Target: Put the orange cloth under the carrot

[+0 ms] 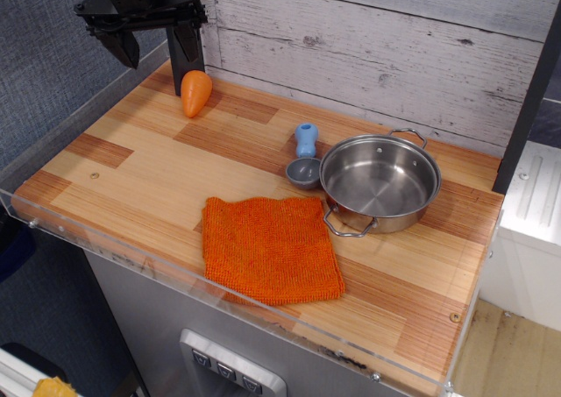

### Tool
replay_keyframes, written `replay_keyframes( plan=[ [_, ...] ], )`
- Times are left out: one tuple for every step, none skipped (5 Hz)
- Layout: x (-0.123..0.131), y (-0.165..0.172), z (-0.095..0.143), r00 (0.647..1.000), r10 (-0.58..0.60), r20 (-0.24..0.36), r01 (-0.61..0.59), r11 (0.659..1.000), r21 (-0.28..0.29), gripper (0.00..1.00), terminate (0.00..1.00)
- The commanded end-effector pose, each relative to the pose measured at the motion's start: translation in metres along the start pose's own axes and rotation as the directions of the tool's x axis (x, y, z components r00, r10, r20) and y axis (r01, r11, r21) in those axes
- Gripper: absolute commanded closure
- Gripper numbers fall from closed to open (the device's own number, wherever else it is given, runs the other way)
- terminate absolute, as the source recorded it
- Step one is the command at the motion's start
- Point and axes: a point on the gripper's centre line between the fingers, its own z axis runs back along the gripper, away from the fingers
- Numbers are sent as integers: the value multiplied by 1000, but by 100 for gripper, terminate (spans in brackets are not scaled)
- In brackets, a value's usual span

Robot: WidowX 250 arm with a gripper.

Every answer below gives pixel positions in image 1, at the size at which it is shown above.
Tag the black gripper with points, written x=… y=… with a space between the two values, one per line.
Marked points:
x=113 y=16

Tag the blue grey measuring scoop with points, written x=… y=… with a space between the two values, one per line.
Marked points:
x=303 y=172

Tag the orange knitted cloth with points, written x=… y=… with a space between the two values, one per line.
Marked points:
x=276 y=252

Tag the orange plastic carrot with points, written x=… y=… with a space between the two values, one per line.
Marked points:
x=196 y=88

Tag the stainless steel pot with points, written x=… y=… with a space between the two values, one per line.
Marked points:
x=377 y=183

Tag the silver toy fridge cabinet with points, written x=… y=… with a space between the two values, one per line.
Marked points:
x=151 y=314

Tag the grey dispenser button panel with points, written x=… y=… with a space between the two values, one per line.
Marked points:
x=218 y=371

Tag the yellow object at corner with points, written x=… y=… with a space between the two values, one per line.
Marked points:
x=53 y=387

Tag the clear acrylic guard panel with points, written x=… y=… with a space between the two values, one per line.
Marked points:
x=128 y=177

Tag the white box with lid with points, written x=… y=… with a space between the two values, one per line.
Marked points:
x=522 y=270

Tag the white frame bottom left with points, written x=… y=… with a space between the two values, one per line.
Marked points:
x=19 y=372

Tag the dark grey right post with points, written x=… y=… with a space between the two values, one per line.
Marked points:
x=530 y=106

